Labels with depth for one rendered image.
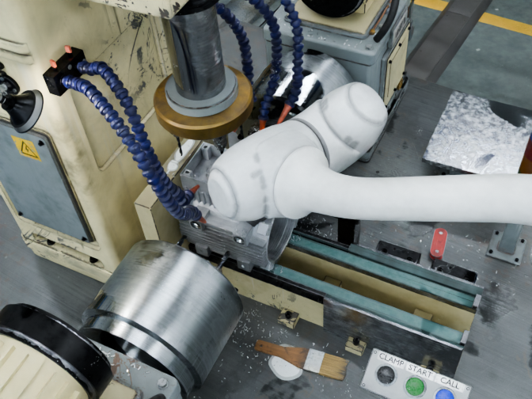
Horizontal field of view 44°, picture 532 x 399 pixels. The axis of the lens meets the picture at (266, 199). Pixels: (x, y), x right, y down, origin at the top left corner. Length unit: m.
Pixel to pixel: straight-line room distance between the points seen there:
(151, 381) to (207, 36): 0.55
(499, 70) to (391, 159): 1.71
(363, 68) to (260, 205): 0.78
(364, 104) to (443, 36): 2.62
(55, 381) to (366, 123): 0.54
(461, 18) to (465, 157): 2.07
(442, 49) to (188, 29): 2.50
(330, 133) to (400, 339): 0.58
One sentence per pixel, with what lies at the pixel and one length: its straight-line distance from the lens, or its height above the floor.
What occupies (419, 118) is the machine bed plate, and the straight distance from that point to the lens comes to 1.95.
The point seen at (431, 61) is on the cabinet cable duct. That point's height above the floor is 0.04.
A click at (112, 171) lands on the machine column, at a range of 1.38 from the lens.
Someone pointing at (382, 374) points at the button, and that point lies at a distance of 1.16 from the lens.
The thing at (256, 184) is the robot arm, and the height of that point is 1.47.
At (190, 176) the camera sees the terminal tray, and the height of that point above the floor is 1.14.
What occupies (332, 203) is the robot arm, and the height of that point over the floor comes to 1.47.
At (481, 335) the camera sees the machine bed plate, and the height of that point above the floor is 0.80.
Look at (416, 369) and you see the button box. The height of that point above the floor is 1.08.
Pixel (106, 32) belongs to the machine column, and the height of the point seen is 1.42.
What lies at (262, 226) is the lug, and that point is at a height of 1.09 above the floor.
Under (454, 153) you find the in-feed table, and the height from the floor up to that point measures 0.92.
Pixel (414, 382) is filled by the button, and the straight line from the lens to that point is 1.16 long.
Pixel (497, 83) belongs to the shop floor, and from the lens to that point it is 3.38.
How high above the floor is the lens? 2.12
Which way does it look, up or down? 50 degrees down
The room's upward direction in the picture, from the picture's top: 6 degrees counter-clockwise
